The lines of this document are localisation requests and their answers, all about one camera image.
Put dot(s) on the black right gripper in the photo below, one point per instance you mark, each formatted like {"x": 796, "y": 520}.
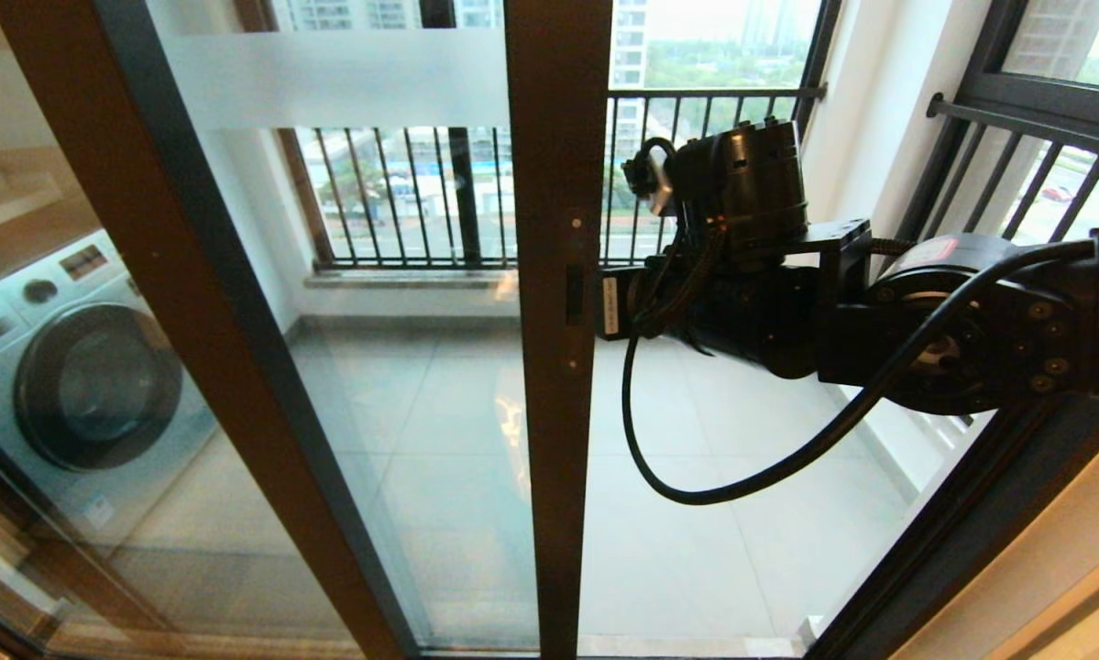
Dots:
{"x": 659, "y": 307}

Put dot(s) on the brown sliding door with lock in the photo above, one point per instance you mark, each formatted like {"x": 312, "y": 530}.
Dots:
{"x": 558, "y": 458}

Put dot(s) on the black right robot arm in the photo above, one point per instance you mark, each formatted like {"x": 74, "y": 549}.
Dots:
{"x": 971, "y": 321}

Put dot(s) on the long grey stone window sill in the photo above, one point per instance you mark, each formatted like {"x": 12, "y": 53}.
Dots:
{"x": 402, "y": 280}

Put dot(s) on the long black window railing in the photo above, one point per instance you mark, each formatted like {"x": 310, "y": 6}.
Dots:
{"x": 402, "y": 266}

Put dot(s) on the short grey stone window sill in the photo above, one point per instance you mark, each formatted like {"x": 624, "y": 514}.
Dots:
{"x": 934, "y": 426}

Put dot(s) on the short black window railing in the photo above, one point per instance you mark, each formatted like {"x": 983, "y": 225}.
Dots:
{"x": 1016, "y": 124}

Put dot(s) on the brown glass door without lock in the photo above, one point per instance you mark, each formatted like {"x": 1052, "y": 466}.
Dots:
{"x": 182, "y": 275}

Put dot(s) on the silver front-load washing machine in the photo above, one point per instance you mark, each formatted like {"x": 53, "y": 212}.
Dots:
{"x": 100, "y": 385}

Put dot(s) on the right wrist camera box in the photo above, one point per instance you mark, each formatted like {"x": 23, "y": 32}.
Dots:
{"x": 650, "y": 179}

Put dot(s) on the narrow dark window frame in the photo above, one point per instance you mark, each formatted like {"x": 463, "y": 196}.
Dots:
{"x": 1044, "y": 105}

